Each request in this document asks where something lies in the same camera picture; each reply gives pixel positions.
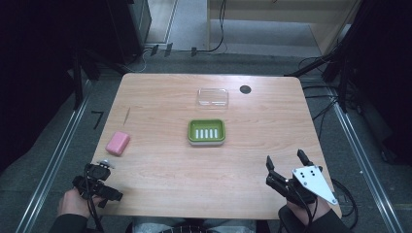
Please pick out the person's left hand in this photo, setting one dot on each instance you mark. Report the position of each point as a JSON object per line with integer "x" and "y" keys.
{"x": 73, "y": 204}

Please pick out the person's right hand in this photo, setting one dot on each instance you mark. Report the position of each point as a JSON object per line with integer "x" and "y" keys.
{"x": 309, "y": 212}

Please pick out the black round table grommet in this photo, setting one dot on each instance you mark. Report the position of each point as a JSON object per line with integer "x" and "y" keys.
{"x": 245, "y": 89}

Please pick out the dark cabinet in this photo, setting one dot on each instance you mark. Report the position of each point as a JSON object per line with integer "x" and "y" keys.
{"x": 129, "y": 29}

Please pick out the green soap dish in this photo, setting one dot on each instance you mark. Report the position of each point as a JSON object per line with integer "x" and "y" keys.
{"x": 206, "y": 132}

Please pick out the clear plastic lid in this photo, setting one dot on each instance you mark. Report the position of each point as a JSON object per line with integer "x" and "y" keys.
{"x": 212, "y": 97}

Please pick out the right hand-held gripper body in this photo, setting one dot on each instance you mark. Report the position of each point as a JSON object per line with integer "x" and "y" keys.
{"x": 311, "y": 181}

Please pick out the black metal stand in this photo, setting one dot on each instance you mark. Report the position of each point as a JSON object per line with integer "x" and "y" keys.
{"x": 77, "y": 77}
{"x": 336, "y": 69}

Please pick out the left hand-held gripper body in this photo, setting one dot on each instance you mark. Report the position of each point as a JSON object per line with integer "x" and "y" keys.
{"x": 97, "y": 173}

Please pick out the light wooden shelf unit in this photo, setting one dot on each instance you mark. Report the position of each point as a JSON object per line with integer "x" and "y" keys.
{"x": 278, "y": 19}

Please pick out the pink soap bar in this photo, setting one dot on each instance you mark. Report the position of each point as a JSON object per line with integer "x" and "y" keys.
{"x": 117, "y": 142}

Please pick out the metal floor rail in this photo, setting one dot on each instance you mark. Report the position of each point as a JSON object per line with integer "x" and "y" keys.
{"x": 362, "y": 161}
{"x": 53, "y": 161}

